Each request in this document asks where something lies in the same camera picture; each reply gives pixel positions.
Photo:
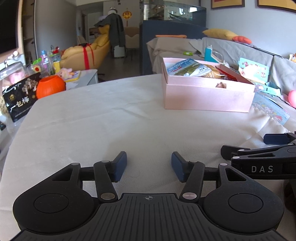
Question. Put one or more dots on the framed wall picture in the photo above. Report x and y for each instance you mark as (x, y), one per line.
(227, 3)
(277, 4)

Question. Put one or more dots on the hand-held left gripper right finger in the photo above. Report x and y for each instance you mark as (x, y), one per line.
(179, 165)

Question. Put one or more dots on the orange carrot plush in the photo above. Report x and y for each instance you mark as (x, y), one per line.
(171, 36)

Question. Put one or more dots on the red white label snack packet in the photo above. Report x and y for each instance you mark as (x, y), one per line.
(229, 75)

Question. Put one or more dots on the blue card pack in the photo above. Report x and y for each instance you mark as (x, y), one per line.
(272, 88)

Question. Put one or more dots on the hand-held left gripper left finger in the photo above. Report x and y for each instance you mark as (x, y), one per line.
(120, 165)

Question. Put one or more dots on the white tablecloth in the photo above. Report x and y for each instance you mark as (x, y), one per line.
(92, 120)

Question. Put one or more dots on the red wall ornament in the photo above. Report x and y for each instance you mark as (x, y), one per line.
(126, 15)

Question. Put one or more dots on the grey covered sofa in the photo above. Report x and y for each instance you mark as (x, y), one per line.
(171, 45)

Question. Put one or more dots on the small toy figure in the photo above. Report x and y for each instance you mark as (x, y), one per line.
(293, 57)

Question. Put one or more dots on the dark blue partition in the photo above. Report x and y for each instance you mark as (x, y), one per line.
(171, 30)

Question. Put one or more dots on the beige chair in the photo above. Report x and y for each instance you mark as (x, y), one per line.
(131, 39)

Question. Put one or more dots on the pink ball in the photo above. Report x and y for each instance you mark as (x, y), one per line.
(292, 98)

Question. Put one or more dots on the yellow book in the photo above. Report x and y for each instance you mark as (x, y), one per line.
(75, 76)

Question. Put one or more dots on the black television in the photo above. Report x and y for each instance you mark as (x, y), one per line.
(7, 27)

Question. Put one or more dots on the orange pumpkin container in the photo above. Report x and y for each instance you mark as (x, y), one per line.
(49, 87)

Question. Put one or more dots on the red ribbon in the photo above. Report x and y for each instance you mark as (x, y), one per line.
(86, 56)

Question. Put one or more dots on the glass fish tank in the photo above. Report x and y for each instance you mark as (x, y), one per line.
(173, 9)

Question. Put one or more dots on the blue toy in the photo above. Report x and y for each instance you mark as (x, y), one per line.
(208, 54)

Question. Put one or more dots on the yellow sofa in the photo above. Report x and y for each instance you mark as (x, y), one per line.
(99, 44)

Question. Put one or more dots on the cartoon sticker sheet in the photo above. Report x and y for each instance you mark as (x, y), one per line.
(270, 109)

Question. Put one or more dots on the small green toy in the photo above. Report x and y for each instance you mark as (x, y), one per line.
(188, 53)

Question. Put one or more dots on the pink plush toy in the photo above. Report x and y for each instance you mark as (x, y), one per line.
(63, 73)

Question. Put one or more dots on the bread bun packet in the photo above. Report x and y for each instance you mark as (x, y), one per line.
(214, 74)

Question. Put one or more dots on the white floor box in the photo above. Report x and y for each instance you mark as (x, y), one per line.
(119, 51)

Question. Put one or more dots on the purple drink bottle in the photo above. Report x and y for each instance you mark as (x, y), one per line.
(45, 62)

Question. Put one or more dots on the blue green snack packet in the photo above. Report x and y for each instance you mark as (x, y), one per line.
(185, 67)

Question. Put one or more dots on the dark coat on rack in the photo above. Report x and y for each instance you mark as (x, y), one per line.
(115, 27)

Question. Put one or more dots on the black pouch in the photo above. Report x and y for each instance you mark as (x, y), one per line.
(20, 102)

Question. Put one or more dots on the yellow cushion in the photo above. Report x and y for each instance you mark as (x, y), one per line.
(219, 33)

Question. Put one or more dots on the orange cushion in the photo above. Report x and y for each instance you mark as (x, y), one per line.
(242, 39)

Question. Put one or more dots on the pink cardboard box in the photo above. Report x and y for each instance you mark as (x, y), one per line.
(203, 97)

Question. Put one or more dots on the white side table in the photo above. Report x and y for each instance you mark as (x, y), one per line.
(90, 77)

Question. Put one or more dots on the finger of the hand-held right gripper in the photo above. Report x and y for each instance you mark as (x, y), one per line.
(275, 138)
(229, 150)

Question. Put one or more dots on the light blue sticker card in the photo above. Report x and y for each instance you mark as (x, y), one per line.
(254, 69)

